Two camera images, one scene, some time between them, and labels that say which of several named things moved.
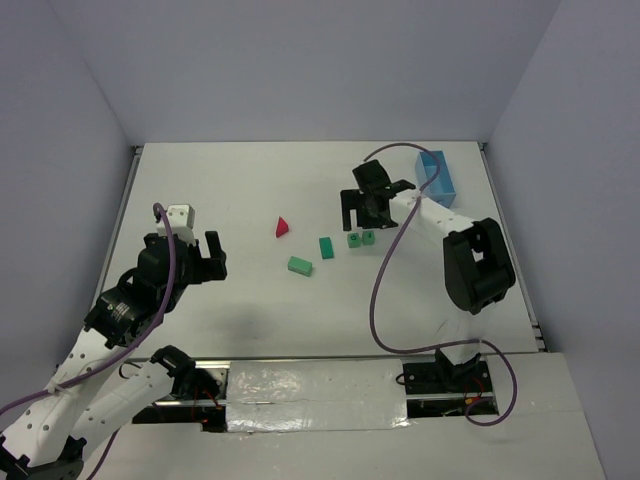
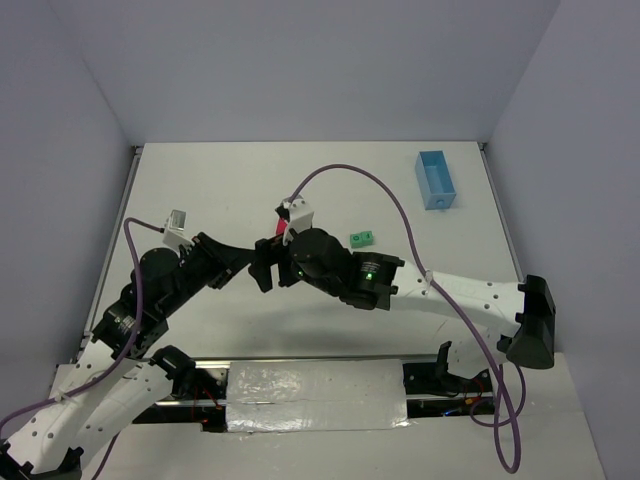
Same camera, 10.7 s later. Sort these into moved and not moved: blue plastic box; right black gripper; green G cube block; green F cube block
Moved: right black gripper
Not moved: green G cube block; green F cube block; blue plastic box
